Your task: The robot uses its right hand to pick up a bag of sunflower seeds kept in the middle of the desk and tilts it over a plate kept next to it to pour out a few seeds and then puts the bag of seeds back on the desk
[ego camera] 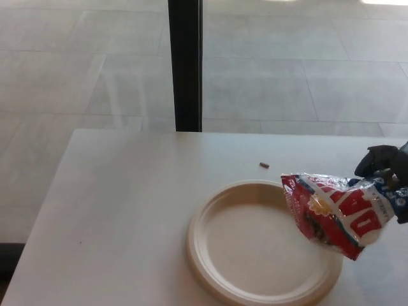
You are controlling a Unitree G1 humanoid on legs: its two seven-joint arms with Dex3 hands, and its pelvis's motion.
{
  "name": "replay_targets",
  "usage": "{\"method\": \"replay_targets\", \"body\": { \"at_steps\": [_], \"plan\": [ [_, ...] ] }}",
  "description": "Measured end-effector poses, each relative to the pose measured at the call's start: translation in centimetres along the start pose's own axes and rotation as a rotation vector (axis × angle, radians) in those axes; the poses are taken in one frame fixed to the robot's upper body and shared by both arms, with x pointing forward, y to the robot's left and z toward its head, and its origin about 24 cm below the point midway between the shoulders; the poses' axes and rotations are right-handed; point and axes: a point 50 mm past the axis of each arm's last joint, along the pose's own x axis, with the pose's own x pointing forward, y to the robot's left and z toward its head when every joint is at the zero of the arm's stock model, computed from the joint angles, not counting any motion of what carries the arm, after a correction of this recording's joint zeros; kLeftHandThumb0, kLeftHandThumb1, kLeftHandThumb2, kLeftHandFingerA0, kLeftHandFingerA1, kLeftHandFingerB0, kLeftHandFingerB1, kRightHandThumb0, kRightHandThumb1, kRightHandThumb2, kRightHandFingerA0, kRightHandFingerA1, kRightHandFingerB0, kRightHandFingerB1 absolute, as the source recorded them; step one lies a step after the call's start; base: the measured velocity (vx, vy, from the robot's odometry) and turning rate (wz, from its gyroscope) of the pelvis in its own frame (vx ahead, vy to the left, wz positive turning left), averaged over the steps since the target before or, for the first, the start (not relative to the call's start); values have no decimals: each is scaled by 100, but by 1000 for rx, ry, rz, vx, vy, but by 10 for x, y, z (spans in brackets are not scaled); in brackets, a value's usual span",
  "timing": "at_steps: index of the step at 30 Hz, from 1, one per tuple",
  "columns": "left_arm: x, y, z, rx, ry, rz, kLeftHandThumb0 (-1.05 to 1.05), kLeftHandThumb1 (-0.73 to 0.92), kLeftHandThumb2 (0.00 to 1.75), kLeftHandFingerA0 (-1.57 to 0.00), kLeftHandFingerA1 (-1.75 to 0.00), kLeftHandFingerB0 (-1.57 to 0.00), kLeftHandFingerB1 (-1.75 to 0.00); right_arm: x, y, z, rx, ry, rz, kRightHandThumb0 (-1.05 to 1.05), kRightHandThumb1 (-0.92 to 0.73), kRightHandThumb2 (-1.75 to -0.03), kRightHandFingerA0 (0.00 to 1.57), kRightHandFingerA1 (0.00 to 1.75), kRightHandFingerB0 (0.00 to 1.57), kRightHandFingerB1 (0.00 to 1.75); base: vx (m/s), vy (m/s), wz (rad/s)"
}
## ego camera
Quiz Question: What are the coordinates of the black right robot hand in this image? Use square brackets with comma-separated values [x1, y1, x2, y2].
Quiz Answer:
[354, 140, 408, 226]

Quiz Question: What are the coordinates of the dark baseboard strip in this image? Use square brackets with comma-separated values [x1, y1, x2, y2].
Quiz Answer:
[0, 242, 26, 279]

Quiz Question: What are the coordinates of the red white sunflower seed bag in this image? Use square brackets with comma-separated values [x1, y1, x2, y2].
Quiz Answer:
[280, 171, 408, 262]

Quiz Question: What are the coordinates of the cream round paper plate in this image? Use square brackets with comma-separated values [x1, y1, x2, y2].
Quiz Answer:
[186, 179, 344, 306]

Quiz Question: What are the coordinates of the black vertical window frame post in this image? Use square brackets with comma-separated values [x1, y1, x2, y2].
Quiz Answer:
[168, 0, 204, 133]

